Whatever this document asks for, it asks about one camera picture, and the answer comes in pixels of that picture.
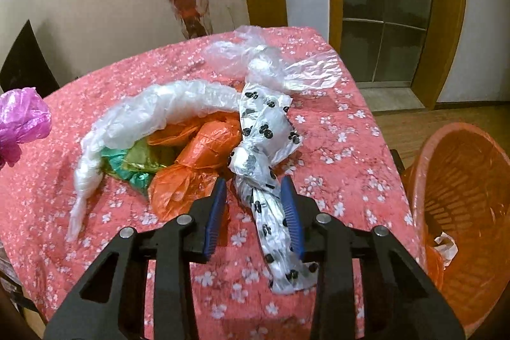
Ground green plastic bag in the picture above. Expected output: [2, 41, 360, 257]
[100, 138, 165, 196]

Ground orange plastic bag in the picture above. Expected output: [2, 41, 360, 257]
[148, 122, 242, 222]
[146, 111, 240, 147]

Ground long clear plastic bag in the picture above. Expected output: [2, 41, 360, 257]
[66, 79, 240, 242]

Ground white paw print bag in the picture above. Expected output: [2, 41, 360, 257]
[228, 83, 317, 295]

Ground purple plastic bag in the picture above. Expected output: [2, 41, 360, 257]
[0, 87, 52, 167]

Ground white paper tissue pack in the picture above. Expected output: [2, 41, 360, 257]
[433, 232, 458, 268]

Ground orange lined waste basket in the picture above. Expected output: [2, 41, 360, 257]
[401, 122, 509, 336]

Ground red floral tablecloth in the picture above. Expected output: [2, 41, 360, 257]
[1, 39, 419, 339]

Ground glass vase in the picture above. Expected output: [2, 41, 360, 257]
[169, 0, 213, 40]

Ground wooden door frame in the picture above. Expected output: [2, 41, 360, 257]
[329, 0, 467, 109]

